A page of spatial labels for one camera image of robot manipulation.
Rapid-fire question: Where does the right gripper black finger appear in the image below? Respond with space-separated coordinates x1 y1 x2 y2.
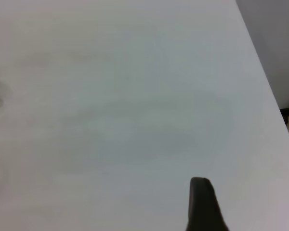
185 177 230 231

